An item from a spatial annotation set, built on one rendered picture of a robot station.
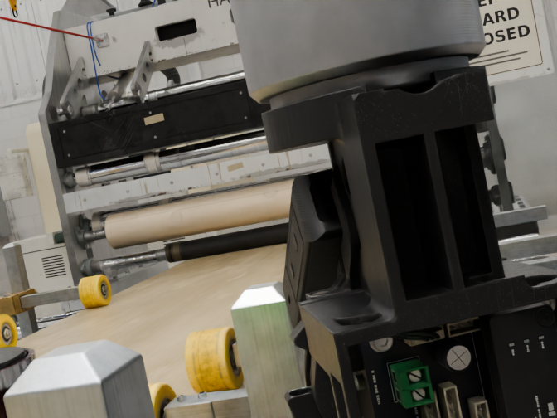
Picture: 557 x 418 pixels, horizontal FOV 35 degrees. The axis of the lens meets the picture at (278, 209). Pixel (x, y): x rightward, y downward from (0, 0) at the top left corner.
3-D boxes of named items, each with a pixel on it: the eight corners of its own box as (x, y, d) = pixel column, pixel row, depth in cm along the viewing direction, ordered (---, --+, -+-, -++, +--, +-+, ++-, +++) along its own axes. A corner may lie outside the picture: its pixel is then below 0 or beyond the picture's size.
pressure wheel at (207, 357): (230, 313, 112) (221, 358, 106) (248, 356, 117) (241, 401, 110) (186, 319, 114) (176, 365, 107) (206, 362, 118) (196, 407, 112)
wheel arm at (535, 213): (547, 217, 200) (544, 201, 199) (548, 219, 196) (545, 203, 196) (335, 254, 211) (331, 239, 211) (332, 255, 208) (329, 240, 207)
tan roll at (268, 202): (491, 179, 285) (485, 142, 284) (492, 181, 273) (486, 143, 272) (94, 251, 318) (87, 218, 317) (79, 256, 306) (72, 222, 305)
